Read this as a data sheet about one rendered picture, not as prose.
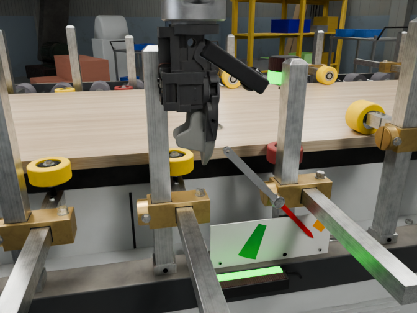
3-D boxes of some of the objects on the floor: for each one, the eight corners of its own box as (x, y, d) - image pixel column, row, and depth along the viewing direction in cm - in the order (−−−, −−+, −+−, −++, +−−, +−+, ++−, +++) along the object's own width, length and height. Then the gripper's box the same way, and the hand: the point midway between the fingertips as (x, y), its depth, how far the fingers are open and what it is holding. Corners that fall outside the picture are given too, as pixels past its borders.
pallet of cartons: (82, 100, 575) (76, 53, 550) (120, 113, 491) (115, 59, 466) (25, 108, 521) (15, 57, 496) (56, 125, 436) (47, 64, 411)
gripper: (155, 23, 54) (161, 157, 61) (160, 24, 45) (167, 178, 53) (211, 23, 55) (211, 153, 63) (226, 24, 47) (224, 173, 55)
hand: (208, 156), depth 58 cm, fingers closed
